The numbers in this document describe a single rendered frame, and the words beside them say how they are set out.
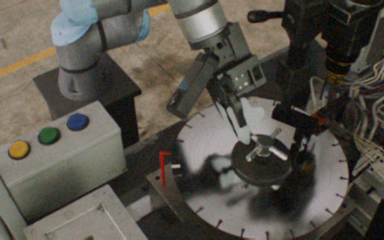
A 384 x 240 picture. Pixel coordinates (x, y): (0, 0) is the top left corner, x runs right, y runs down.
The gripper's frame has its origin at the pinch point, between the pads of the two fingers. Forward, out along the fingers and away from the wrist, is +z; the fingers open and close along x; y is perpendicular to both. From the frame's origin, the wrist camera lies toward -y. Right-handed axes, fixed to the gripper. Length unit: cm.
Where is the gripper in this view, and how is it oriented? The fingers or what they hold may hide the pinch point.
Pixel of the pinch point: (241, 139)
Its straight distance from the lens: 74.9
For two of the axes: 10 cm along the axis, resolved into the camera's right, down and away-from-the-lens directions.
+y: 8.3, -5.1, 2.2
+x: -3.8, -2.3, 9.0
